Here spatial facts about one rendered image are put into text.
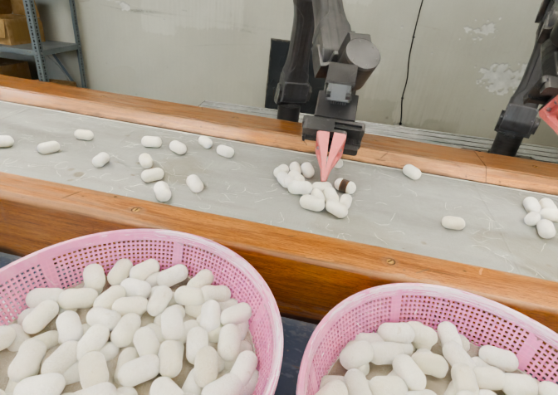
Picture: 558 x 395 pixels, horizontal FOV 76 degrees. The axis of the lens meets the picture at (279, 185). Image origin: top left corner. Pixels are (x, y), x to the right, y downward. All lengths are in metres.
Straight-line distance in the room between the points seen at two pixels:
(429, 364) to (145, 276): 0.28
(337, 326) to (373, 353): 0.04
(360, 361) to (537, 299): 0.20
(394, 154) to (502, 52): 2.14
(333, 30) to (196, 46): 2.08
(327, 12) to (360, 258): 0.48
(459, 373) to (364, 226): 0.22
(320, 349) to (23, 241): 0.40
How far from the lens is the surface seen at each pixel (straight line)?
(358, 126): 0.60
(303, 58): 0.94
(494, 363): 0.42
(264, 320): 0.35
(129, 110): 0.85
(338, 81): 0.55
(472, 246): 0.56
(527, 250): 0.60
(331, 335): 0.35
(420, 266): 0.43
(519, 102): 1.10
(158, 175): 0.57
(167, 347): 0.34
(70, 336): 0.37
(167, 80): 2.86
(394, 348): 0.37
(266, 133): 0.74
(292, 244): 0.41
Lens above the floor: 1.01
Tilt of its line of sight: 28 degrees down
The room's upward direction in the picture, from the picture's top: 7 degrees clockwise
